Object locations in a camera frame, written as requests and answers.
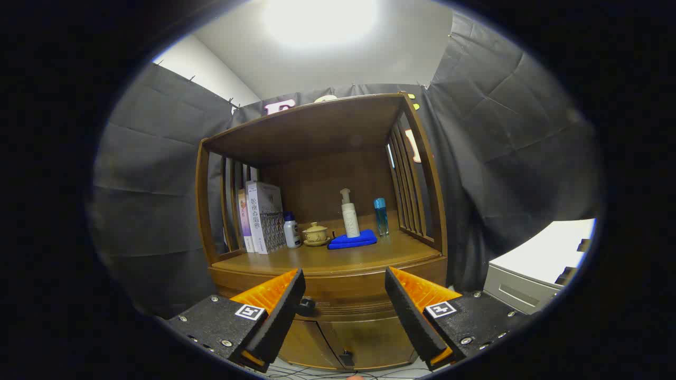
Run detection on tangled black floor cables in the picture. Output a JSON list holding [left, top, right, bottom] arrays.
[[267, 364, 431, 380]]

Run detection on brown wooden cabinet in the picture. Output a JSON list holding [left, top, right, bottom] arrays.
[[195, 92, 448, 371]]

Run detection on thin white book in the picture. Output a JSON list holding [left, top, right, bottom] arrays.
[[245, 184, 255, 254]]

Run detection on white pump bottle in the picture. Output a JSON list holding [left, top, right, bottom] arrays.
[[340, 188, 361, 238]]

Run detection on yellow lidded teacup with saucer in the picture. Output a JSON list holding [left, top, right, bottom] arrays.
[[302, 222, 331, 247]]

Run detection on thick white patterned book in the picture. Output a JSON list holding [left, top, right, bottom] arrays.
[[246, 181, 287, 255]]

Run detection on wooden cabinet door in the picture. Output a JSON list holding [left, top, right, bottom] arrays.
[[278, 318, 346, 370], [318, 316, 419, 370]]

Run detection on wooden drawer with black knob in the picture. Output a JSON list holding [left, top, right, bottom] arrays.
[[210, 259, 448, 320]]

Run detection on small white bottle blue cap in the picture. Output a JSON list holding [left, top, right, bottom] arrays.
[[283, 212, 302, 249]]

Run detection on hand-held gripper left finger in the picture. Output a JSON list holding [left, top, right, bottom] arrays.
[[168, 268, 307, 373]]

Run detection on purple spine book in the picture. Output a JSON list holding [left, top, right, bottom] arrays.
[[238, 189, 251, 253]]

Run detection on wooden cabinet countertop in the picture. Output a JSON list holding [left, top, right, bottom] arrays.
[[211, 211, 443, 276]]

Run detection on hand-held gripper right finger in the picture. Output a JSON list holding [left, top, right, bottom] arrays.
[[384, 267, 529, 370]]

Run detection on white grey plastic drawer unit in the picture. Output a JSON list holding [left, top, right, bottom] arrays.
[[482, 218, 596, 316]]

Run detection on blue glass bottle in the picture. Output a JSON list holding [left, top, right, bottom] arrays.
[[374, 198, 390, 236]]

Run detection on blue folded cloth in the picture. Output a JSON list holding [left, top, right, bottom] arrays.
[[327, 229, 378, 250]]

